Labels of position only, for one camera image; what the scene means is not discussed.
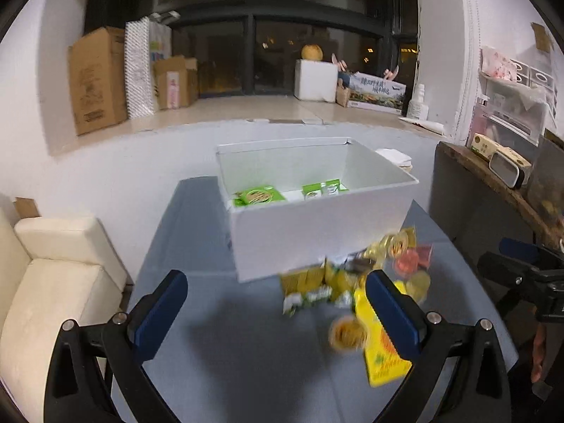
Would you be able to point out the white dotted paper bag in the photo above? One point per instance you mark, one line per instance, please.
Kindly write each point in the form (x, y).
(140, 70)

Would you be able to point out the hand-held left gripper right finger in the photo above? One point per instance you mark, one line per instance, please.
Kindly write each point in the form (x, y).
(392, 317)

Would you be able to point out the dark glass window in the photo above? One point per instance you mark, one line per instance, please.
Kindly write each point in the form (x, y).
(282, 44)

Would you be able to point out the person's right hand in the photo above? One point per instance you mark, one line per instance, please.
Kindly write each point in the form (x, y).
(537, 354)

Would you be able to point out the white foam box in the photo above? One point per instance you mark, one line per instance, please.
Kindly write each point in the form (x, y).
(315, 80)

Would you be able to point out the small open cardboard box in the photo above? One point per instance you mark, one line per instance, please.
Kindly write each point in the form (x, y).
(174, 83)

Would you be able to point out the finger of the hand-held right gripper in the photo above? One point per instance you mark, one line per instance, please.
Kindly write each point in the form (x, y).
(506, 269)
(520, 244)

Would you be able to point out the small green snack box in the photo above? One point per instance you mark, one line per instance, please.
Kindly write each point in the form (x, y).
(335, 186)
(312, 191)

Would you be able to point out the green round-print snack packet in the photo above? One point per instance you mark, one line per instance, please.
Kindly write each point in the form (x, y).
(257, 196)

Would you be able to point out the blue grey tablecloth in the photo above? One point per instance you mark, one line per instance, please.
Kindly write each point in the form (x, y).
(246, 339)

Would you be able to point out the dark wooden side table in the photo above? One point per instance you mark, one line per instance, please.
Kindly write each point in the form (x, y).
(471, 194)

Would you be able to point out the pile of jelly cups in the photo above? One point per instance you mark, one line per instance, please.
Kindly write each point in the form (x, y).
(412, 264)

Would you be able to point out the white cardboard box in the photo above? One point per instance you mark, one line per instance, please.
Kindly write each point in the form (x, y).
(317, 238)

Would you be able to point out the green yellow tissue box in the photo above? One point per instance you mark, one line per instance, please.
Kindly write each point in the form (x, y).
(483, 146)

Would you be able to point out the clear plastic drawer organizer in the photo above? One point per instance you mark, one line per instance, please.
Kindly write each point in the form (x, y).
(515, 110)

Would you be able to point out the yellow drink pouch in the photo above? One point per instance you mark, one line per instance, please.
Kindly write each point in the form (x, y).
(383, 361)

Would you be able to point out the white plastic bottle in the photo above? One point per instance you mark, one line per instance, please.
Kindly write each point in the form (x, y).
(417, 103)

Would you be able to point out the white colour-print paper bag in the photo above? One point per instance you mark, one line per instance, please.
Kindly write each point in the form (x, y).
(159, 39)

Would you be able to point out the landscape-print carton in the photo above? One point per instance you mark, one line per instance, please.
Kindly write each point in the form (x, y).
(374, 91)

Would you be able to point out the round yellow pomelo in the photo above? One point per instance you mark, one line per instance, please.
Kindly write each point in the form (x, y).
(312, 52)

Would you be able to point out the clear plastic container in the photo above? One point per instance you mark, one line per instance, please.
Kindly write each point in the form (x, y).
(546, 185)

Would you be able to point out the white napkin stack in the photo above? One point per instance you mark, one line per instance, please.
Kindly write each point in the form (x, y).
(394, 157)

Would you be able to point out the green yellow snack packet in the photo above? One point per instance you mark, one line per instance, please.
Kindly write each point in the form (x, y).
(304, 288)

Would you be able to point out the large brown cardboard box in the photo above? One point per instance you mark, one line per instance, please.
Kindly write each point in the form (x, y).
(97, 83)

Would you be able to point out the cardboard piece on wall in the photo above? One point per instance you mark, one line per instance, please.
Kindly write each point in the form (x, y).
(542, 36)

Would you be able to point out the white black small device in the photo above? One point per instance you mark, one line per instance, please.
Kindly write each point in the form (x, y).
(509, 169)

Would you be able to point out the small brown paper bag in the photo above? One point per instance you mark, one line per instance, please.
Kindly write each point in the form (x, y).
(343, 96)

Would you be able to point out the cream sofa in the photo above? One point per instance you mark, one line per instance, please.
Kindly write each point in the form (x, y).
(48, 282)

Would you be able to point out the pink floral cloth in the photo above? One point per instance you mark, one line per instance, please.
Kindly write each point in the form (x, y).
(498, 64)

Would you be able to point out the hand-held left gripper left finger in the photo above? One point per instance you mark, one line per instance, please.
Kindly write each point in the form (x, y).
(161, 313)

